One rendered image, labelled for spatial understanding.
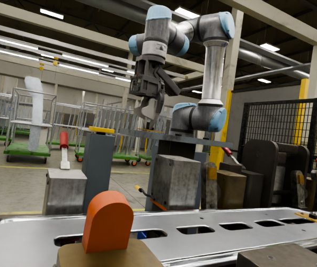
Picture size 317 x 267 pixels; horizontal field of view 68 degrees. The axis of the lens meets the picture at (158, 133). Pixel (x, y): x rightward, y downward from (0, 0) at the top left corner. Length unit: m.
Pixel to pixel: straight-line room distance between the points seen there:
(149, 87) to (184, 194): 0.32
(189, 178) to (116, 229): 0.38
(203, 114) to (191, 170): 0.56
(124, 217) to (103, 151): 0.47
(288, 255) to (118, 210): 0.25
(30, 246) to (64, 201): 0.14
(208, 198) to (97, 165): 0.31
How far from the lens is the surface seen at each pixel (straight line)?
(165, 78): 0.75
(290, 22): 5.10
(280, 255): 0.38
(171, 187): 0.56
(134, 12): 12.88
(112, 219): 0.21
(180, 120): 1.15
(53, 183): 0.48
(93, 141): 0.66
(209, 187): 0.63
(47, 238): 0.39
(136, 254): 0.23
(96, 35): 6.72
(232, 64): 9.08
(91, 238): 0.22
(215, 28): 1.16
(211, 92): 1.11
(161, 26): 0.76
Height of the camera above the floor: 1.17
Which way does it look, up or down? level
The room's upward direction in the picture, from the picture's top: 8 degrees clockwise
